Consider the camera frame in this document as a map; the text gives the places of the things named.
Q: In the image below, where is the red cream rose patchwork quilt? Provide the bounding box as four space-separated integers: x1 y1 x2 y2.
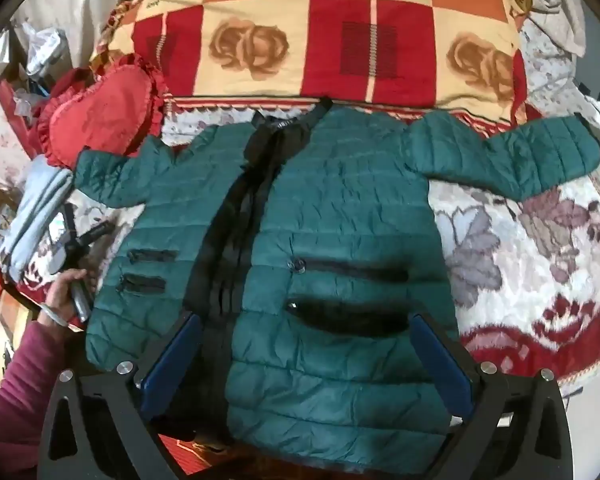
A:
90 0 531 126

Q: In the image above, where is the red heart ruffled pillow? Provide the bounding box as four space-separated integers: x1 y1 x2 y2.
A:
36 54 172 170

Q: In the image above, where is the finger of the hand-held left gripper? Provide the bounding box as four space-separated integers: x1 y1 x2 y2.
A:
61 203 79 242
79 222 117 250

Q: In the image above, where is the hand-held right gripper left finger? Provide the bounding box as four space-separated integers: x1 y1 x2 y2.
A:
37 310 203 480

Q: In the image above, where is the person's left forearm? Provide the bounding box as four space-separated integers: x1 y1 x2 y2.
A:
0 310 88 480

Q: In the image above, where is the white floral blanket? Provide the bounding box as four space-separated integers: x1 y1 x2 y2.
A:
7 7 600 461

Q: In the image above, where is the person's left hand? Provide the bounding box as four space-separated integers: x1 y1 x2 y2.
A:
36 269 95 329

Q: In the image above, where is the white crumpled cloth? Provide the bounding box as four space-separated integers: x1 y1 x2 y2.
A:
522 0 590 57

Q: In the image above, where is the light blue folded cloth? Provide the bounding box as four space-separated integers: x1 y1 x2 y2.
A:
0 154 77 283

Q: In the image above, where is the white plastic bag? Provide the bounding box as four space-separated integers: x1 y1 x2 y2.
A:
24 26 72 78

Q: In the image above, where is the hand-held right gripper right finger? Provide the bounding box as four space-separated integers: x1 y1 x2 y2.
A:
410 310 576 480

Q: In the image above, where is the green puffer jacket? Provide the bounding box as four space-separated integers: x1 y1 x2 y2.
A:
74 97 600 476

